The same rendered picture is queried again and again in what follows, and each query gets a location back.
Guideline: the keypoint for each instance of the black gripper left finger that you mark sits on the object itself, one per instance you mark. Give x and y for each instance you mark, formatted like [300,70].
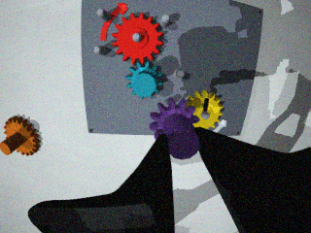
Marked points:
[143,203]

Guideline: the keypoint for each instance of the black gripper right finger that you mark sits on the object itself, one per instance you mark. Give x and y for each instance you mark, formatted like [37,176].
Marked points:
[260,187]

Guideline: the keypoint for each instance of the orange gear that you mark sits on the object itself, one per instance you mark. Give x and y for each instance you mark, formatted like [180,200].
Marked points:
[20,137]

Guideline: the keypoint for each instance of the grey metal board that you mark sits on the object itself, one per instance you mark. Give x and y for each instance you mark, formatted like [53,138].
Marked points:
[207,44]

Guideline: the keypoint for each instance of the purple gear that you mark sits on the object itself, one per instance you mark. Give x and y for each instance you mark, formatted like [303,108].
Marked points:
[177,123]

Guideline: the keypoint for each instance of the red gear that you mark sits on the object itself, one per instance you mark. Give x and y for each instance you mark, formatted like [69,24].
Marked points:
[147,44]

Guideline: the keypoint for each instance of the white curved arrow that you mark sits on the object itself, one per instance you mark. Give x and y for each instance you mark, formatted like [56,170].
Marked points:
[219,126]

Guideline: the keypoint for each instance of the dark teal gear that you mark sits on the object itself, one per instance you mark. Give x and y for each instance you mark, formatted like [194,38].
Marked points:
[143,80]

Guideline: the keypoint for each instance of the yellow gear with black stripe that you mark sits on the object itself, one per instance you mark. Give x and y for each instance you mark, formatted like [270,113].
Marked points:
[208,103]

